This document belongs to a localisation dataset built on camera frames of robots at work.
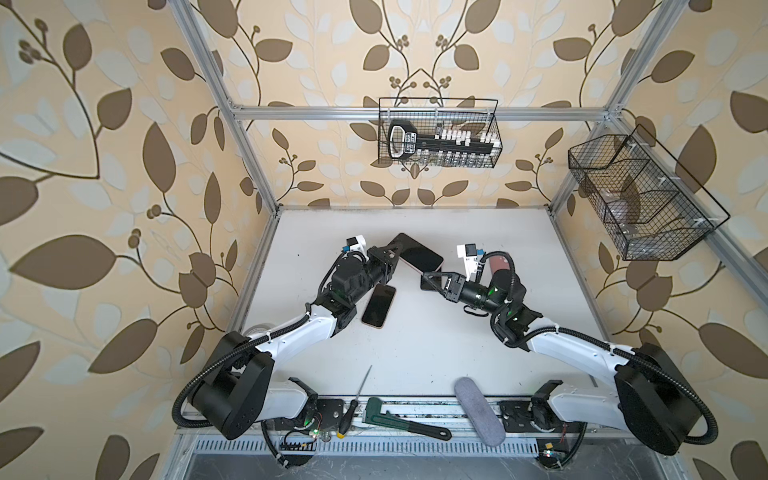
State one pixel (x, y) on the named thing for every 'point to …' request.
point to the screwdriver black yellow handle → (351, 410)
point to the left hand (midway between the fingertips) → (408, 244)
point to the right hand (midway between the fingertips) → (425, 280)
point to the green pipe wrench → (373, 414)
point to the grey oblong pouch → (479, 413)
